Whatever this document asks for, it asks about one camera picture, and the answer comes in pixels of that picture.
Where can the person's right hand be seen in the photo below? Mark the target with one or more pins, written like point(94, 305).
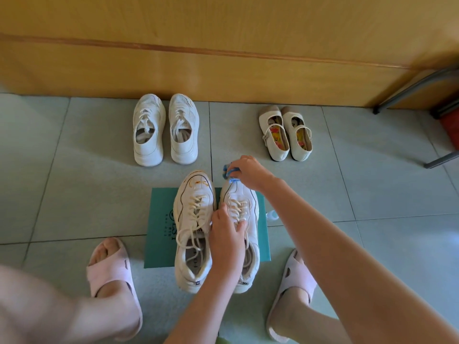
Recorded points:
point(256, 175)

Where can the person's left hand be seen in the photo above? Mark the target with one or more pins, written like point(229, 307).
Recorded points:
point(226, 247)

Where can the person's right fingers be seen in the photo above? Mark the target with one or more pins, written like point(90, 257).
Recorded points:
point(238, 165)

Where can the person's left thumb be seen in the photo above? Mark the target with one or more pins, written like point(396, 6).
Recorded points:
point(241, 226)

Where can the blue cleaning brush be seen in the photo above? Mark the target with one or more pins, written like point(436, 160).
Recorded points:
point(229, 173)

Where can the white lace sneaker blue trim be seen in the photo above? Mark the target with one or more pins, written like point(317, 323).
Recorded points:
point(247, 211)

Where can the person's left forearm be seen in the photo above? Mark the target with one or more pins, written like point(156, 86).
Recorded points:
point(204, 311)

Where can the person's right forearm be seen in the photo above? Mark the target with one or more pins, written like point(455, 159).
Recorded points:
point(344, 268)

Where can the small clear plastic cap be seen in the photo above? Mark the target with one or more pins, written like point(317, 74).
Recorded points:
point(273, 214)

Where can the white lace sneaker orange trim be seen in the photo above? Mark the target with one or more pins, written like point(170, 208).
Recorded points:
point(192, 225)

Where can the plain white sneaker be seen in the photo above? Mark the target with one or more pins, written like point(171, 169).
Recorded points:
point(183, 128)
point(149, 130)

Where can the pink slide slipper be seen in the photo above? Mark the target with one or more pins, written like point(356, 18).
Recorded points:
point(296, 275)
point(113, 268)

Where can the teal shoe box lid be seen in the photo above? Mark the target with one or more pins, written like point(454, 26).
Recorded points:
point(161, 232)

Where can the person's right leg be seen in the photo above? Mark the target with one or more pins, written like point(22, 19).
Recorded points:
point(304, 318)

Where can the person's leg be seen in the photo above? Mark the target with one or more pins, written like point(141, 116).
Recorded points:
point(43, 311)
point(304, 318)

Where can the wooden cabinet panel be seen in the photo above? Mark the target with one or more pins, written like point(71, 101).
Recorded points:
point(215, 50)

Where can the red plastic object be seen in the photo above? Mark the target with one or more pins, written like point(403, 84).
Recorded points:
point(451, 128)

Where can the person's left leg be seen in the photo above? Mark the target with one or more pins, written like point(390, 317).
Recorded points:
point(43, 311)

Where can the grey metal chair frame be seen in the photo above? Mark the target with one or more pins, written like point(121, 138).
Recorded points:
point(408, 90)

